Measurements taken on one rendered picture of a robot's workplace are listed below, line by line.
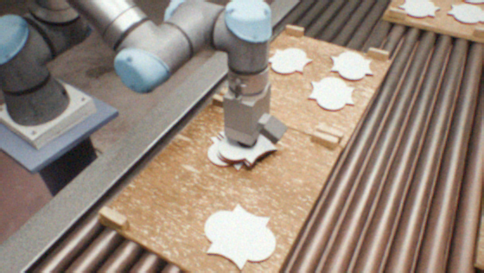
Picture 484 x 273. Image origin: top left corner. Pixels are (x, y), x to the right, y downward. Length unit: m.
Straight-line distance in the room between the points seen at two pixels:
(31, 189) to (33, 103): 1.23
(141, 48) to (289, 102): 0.49
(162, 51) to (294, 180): 0.38
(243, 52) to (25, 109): 0.61
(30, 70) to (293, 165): 0.64
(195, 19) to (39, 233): 0.50
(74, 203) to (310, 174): 0.49
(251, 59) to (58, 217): 0.49
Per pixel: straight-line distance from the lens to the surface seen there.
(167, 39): 0.61
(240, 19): 0.61
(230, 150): 0.79
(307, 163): 0.83
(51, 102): 1.06
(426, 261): 0.79
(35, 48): 1.01
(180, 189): 0.79
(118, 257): 0.75
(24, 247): 0.83
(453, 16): 1.54
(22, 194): 2.23
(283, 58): 1.12
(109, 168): 0.89
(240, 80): 0.67
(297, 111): 0.95
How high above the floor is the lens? 1.55
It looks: 45 degrees down
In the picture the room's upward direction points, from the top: straight up
